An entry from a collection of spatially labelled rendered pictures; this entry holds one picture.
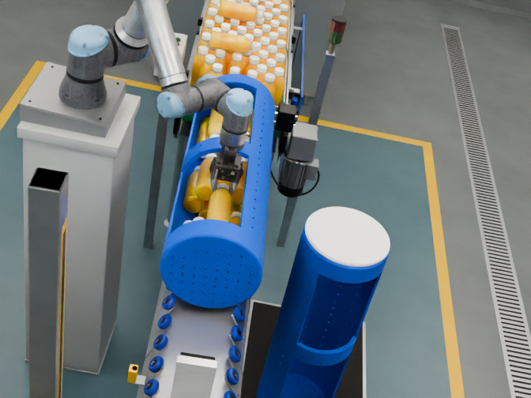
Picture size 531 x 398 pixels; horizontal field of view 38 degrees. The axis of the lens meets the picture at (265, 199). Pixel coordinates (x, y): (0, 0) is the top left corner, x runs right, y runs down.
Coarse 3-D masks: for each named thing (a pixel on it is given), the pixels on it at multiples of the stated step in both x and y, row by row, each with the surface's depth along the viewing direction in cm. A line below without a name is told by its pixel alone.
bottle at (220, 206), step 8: (216, 192) 230; (224, 192) 230; (216, 200) 227; (224, 200) 227; (208, 208) 227; (216, 208) 224; (224, 208) 225; (208, 216) 223; (216, 216) 221; (224, 216) 222
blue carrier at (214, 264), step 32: (256, 96) 267; (192, 128) 264; (256, 128) 253; (192, 160) 241; (256, 160) 240; (256, 192) 229; (192, 224) 211; (224, 224) 210; (256, 224) 219; (192, 256) 211; (224, 256) 210; (256, 256) 211; (192, 288) 219; (224, 288) 218; (256, 288) 217
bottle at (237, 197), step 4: (244, 160) 253; (244, 164) 249; (244, 168) 248; (244, 172) 246; (244, 176) 244; (240, 180) 242; (244, 180) 243; (240, 184) 241; (244, 184) 241; (236, 188) 240; (240, 188) 239; (236, 192) 240; (240, 192) 240; (232, 196) 241; (236, 196) 242; (240, 196) 242; (232, 200) 242; (236, 200) 242; (240, 200) 242; (236, 204) 243; (240, 204) 243
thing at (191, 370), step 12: (180, 360) 191; (192, 360) 192; (204, 360) 192; (180, 372) 193; (192, 372) 192; (204, 372) 192; (180, 384) 196; (192, 384) 195; (204, 384) 195; (180, 396) 199; (192, 396) 199; (204, 396) 198
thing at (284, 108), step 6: (282, 108) 306; (288, 108) 307; (294, 108) 307; (276, 114) 307; (282, 114) 304; (288, 114) 304; (294, 114) 304; (276, 120) 309; (282, 120) 306; (288, 120) 306; (294, 120) 306; (276, 126) 308; (282, 126) 308; (288, 126) 308; (288, 132) 309
